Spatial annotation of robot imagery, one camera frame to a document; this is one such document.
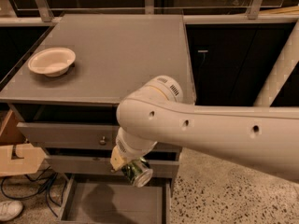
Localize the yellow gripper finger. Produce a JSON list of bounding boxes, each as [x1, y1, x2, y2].
[[110, 147, 130, 171]]

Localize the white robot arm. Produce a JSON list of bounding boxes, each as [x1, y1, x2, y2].
[[110, 76, 299, 182]]

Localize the blue floor cables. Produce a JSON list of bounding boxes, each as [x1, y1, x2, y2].
[[0, 167, 68, 217]]

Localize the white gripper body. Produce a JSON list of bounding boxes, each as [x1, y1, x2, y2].
[[115, 128, 157, 163]]

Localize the brass top drawer knob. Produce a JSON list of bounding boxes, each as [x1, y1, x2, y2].
[[98, 136, 107, 146]]

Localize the white sneaker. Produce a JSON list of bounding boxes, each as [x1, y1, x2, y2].
[[0, 201, 23, 221]]

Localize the grey drawer cabinet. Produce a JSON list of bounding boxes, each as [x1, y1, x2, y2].
[[0, 13, 197, 224]]

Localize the grey top drawer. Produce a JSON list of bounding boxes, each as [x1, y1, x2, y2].
[[16, 121, 187, 153]]

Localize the metal glass railing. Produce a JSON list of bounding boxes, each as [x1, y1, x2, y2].
[[0, 0, 299, 26]]

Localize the grey drawer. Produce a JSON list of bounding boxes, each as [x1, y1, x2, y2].
[[46, 155, 179, 178], [55, 175, 171, 224], [16, 121, 187, 153]]

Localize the grey middle drawer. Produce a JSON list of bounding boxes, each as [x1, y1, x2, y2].
[[46, 155, 179, 178]]

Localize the grey bottom drawer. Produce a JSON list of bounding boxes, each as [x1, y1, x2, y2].
[[55, 175, 171, 224]]

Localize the white diagonal pole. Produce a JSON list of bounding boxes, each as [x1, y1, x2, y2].
[[254, 21, 299, 107]]

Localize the white paper bowl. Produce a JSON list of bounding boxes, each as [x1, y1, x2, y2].
[[28, 48, 76, 77]]

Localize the green soda can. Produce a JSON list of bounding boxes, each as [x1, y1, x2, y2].
[[121, 158, 153, 188]]

